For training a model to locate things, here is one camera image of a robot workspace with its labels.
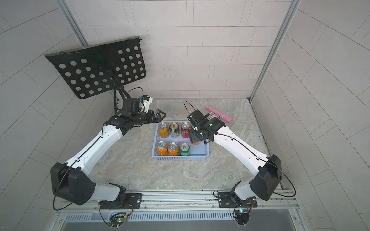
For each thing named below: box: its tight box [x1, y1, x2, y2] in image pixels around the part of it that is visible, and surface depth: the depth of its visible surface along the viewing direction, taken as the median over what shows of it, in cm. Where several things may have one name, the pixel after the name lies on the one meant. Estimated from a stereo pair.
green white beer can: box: [169, 122, 180, 139], surface depth 91 cm
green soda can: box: [179, 142, 191, 156], surface depth 81 cm
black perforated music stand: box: [44, 35, 147, 115], surface depth 75 cm
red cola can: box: [180, 121, 192, 139], surface depth 91 cm
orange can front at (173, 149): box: [168, 141, 180, 156], surface depth 81 cm
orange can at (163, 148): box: [156, 141, 169, 156], surface depth 82 cm
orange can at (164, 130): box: [158, 121, 171, 139], surface depth 91 cm
